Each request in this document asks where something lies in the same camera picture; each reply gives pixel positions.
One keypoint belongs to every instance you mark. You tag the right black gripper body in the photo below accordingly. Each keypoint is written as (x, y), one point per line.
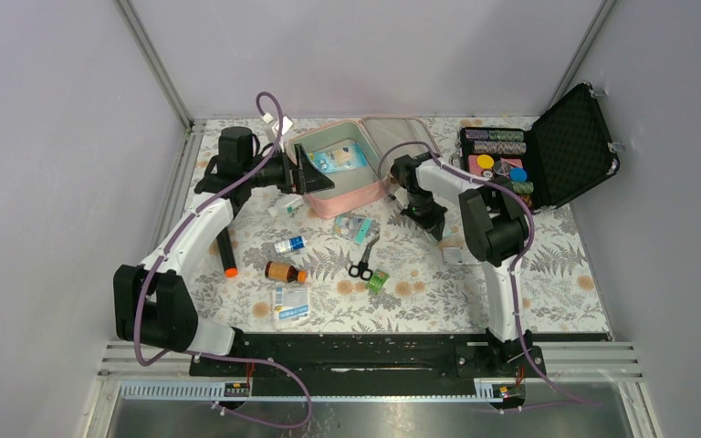
(423, 210)

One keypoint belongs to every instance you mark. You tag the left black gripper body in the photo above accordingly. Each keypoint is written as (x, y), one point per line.
(276, 172)

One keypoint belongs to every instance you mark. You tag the white sachets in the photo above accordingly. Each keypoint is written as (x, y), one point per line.
(458, 256)

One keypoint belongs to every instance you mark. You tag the bandage packet with teal card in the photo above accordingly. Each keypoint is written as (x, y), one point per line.
(358, 229)

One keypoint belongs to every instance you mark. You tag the teal item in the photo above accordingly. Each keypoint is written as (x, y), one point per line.
(445, 235)

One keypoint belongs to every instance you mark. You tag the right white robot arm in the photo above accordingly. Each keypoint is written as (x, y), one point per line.
(497, 224)

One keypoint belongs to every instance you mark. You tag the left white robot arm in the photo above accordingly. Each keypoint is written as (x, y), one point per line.
(152, 300)

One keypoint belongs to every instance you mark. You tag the blue blister pack in kit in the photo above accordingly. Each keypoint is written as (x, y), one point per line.
(345, 158)

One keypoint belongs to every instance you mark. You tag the pink medicine kit case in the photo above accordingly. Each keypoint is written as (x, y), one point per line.
(382, 140)

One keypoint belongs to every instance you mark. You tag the white plastic bottle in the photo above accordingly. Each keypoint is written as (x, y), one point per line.
(287, 204)

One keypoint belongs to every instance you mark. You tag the small blue label bottle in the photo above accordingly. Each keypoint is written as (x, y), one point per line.
(290, 245)

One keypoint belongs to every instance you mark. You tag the small green box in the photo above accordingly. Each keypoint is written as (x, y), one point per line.
(377, 281)

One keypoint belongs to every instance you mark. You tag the brown syrup bottle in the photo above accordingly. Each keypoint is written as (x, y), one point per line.
(285, 273)

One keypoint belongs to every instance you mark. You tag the floral table mat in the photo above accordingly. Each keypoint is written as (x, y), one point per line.
(423, 294)

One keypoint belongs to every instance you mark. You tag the black thermometer orange tip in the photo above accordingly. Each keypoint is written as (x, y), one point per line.
(226, 253)

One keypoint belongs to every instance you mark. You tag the white blue gauze packet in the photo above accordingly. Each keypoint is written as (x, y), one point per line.
(290, 307)

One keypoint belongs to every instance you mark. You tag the black poker chip case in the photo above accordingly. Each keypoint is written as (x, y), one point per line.
(565, 153)

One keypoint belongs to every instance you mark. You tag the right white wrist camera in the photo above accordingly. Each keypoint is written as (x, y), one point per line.
(391, 187)

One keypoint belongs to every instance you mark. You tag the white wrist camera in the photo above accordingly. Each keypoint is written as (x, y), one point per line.
(277, 128)
(391, 187)

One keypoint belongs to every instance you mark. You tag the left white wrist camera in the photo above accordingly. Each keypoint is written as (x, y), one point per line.
(277, 128)

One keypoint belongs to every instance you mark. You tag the black handled scissors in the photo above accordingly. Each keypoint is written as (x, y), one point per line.
(361, 269)

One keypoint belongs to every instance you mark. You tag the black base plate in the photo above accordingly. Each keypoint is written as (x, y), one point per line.
(357, 365)

